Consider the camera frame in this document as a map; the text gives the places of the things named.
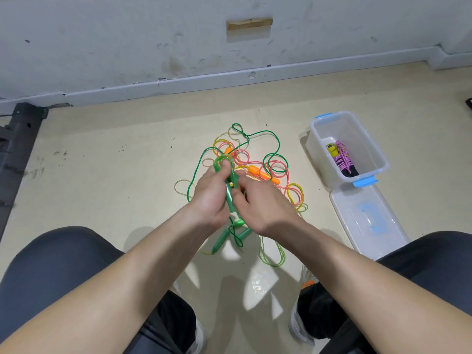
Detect person's left forearm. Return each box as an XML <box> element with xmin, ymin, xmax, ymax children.
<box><xmin>0</xmin><ymin>210</ymin><xmax>211</xmax><ymax>354</ymax></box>

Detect grey right shoe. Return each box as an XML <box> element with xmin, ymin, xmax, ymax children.
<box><xmin>289</xmin><ymin>265</ymin><xmax>322</xmax><ymax>345</ymax></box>

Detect person's left hand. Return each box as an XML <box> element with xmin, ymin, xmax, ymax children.
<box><xmin>184</xmin><ymin>157</ymin><xmax>243</xmax><ymax>235</ymax></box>

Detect grey left shoe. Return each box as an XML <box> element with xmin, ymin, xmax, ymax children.
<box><xmin>173</xmin><ymin>280</ymin><xmax>209</xmax><ymax>354</ymax></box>

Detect small wooden wall block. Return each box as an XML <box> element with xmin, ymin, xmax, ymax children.
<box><xmin>226</xmin><ymin>17</ymin><xmax>274</xmax><ymax>32</ymax></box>

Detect pink rope with black-yellow handles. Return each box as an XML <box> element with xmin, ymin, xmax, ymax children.
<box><xmin>326</xmin><ymin>141</ymin><xmax>360</xmax><ymax>178</ymax></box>

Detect black shorts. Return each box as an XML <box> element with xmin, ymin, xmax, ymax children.
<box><xmin>0</xmin><ymin>226</ymin><xmax>472</xmax><ymax>354</ymax></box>

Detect person's right hand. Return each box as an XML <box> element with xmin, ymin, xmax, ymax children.
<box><xmin>230</xmin><ymin>175</ymin><xmax>307</xmax><ymax>244</ymax></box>

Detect clear plastic box lid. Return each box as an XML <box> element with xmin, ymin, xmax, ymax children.
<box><xmin>329</xmin><ymin>184</ymin><xmax>410</xmax><ymax>261</ymax></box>

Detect grey shoe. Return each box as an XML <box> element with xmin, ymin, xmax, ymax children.
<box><xmin>289</xmin><ymin>265</ymin><xmax>322</xmax><ymax>345</ymax></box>
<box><xmin>173</xmin><ymin>280</ymin><xmax>209</xmax><ymax>354</ymax></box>

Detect black metal rack frame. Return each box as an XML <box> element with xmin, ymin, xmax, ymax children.
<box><xmin>0</xmin><ymin>103</ymin><xmax>49</xmax><ymax>240</ymax></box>

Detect pile of colourful jump ropes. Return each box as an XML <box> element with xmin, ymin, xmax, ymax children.
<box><xmin>175</xmin><ymin>123</ymin><xmax>309</xmax><ymax>255</ymax></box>

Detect person's right forearm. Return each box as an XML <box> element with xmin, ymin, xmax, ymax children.
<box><xmin>284</xmin><ymin>221</ymin><xmax>472</xmax><ymax>354</ymax></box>

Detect clear storage box blue latches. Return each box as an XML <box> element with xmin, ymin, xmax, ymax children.
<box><xmin>308</xmin><ymin>112</ymin><xmax>390</xmax><ymax>190</ymax></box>

